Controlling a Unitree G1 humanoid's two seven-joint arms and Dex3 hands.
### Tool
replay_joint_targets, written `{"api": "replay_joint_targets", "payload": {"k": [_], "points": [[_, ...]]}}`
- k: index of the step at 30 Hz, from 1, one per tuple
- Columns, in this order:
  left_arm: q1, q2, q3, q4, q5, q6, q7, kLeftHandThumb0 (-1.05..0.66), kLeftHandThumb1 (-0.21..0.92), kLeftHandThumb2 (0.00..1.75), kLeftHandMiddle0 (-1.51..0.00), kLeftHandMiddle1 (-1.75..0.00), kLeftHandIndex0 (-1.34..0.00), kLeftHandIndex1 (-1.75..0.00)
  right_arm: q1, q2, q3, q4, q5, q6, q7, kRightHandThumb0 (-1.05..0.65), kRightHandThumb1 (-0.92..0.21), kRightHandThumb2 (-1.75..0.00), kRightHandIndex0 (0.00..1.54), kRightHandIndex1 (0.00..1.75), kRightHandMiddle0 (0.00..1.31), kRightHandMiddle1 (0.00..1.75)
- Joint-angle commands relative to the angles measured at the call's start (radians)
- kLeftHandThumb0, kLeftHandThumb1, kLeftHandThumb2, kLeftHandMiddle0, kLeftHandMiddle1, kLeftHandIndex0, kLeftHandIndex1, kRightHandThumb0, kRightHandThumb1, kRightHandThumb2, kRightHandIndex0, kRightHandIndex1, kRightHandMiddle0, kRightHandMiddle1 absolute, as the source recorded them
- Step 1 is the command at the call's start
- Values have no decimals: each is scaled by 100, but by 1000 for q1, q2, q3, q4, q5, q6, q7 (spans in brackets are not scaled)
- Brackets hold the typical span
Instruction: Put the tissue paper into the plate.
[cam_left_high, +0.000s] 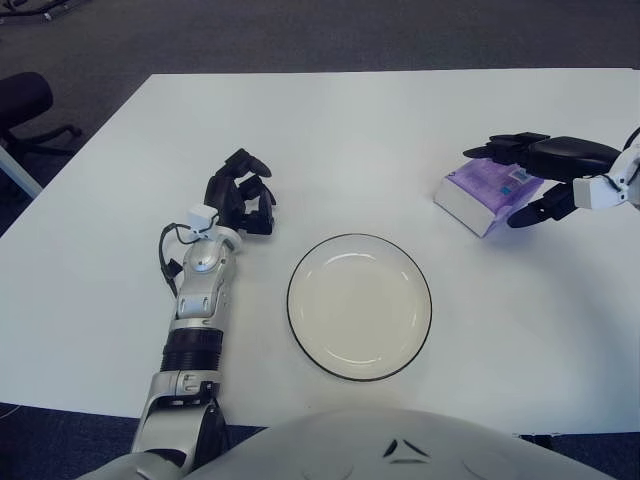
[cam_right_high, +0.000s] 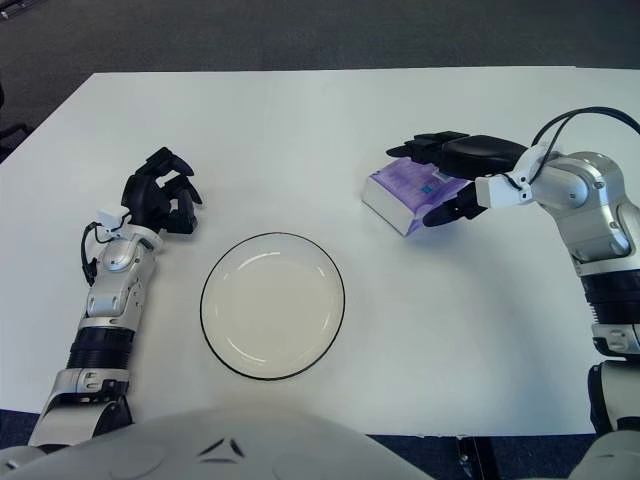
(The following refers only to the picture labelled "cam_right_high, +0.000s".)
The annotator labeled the grey robot torso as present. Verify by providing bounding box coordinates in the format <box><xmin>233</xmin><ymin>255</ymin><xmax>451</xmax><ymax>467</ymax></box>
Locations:
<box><xmin>0</xmin><ymin>405</ymin><xmax>640</xmax><ymax>480</ymax></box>

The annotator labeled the purple tissue paper pack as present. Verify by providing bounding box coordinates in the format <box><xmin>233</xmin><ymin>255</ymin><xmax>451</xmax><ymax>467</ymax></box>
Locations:
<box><xmin>360</xmin><ymin>159</ymin><xmax>474</xmax><ymax>236</ymax></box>

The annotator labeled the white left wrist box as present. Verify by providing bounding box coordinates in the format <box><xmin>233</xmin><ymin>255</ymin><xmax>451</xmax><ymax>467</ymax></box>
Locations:
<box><xmin>97</xmin><ymin>207</ymin><xmax>126</xmax><ymax>231</ymax></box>

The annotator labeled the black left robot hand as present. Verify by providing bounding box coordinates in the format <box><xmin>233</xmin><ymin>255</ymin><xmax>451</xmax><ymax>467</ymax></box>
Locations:
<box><xmin>122</xmin><ymin>146</ymin><xmax>204</xmax><ymax>236</ymax></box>

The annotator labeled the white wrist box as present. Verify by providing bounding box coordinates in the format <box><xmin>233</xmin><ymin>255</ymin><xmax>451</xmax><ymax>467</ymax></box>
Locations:
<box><xmin>97</xmin><ymin>207</ymin><xmax>126</xmax><ymax>231</ymax></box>
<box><xmin>474</xmin><ymin>174</ymin><xmax>534</xmax><ymax>207</ymax></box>

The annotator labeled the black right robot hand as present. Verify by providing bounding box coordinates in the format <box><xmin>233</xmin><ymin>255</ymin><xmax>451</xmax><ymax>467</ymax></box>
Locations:
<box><xmin>385</xmin><ymin>130</ymin><xmax>531</xmax><ymax>227</ymax></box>

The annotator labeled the white plate with black rim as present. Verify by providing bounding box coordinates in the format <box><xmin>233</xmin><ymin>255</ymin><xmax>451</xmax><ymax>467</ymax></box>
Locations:
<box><xmin>199</xmin><ymin>232</ymin><xmax>347</xmax><ymax>384</ymax></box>

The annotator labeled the black office chair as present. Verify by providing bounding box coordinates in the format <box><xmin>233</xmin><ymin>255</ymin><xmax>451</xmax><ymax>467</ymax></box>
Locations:
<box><xmin>0</xmin><ymin>82</ymin><xmax>31</xmax><ymax>151</ymax></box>

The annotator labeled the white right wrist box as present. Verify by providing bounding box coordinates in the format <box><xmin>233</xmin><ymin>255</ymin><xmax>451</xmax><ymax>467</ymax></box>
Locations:
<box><xmin>474</xmin><ymin>174</ymin><xmax>534</xmax><ymax>207</ymax></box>

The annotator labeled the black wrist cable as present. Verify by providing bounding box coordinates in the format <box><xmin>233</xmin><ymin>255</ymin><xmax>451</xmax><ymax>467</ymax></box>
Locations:
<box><xmin>81</xmin><ymin>219</ymin><xmax>126</xmax><ymax>287</ymax></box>
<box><xmin>532</xmin><ymin>106</ymin><xmax>640</xmax><ymax>166</ymax></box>

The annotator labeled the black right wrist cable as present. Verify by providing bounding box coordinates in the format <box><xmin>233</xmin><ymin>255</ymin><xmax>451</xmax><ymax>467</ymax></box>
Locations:
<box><xmin>532</xmin><ymin>106</ymin><xmax>640</xmax><ymax>166</ymax></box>

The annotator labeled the black table frame leg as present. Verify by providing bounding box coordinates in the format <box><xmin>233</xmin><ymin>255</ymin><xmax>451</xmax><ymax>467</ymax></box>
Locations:
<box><xmin>454</xmin><ymin>435</ymin><xmax>496</xmax><ymax>480</ymax></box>

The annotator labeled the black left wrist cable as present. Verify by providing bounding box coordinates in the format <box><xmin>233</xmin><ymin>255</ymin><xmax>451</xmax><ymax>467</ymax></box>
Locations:
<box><xmin>81</xmin><ymin>219</ymin><xmax>126</xmax><ymax>287</ymax></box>

